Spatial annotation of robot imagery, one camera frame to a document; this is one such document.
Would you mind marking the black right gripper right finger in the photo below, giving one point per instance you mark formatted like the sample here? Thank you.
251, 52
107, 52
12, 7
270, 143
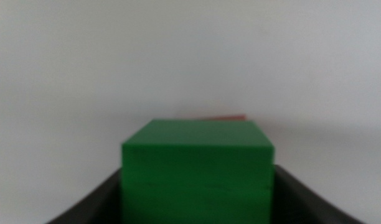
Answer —
296, 205

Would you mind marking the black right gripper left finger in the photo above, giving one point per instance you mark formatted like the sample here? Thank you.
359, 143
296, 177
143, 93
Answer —
100, 208

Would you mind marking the green cube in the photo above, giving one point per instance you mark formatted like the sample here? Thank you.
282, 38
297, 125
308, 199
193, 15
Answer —
196, 174

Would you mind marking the red cube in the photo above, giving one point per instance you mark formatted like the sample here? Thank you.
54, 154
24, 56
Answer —
231, 118

